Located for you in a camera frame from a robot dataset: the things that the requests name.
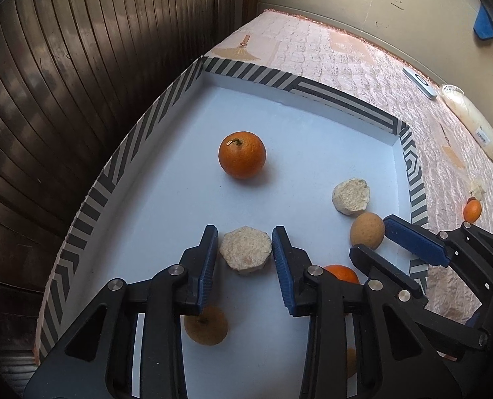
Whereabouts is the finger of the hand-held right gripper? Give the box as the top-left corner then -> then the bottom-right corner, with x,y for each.
349,244 -> 491,361
383,214 -> 493,312

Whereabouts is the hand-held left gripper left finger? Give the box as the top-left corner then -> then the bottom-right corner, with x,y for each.
23,224 -> 219,399

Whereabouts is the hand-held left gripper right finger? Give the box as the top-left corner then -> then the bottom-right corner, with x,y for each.
271,225 -> 464,399

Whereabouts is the small orange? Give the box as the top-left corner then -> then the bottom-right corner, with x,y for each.
322,264 -> 360,285

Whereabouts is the beige octagonal chunk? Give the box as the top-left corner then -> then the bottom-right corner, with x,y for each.
218,225 -> 273,277
332,178 -> 372,217

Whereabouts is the brown round fruit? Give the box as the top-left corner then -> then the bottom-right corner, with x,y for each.
349,212 -> 385,251
184,305 -> 229,346

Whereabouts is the large orange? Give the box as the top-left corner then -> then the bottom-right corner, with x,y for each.
463,198 -> 482,224

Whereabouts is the striped rim white tray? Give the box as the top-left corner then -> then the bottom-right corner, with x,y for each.
34,55 -> 429,399

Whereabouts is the orange with stem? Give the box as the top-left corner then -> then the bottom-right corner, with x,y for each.
218,131 -> 267,181

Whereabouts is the plastic wrapped daikon radish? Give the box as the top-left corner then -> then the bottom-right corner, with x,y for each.
439,84 -> 493,171

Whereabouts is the white remote control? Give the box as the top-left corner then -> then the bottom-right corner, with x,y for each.
402,66 -> 438,100

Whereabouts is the wooden slatted panel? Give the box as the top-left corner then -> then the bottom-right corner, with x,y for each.
0,0 -> 264,387

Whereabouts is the blue wall holder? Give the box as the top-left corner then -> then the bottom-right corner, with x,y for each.
473,0 -> 493,41

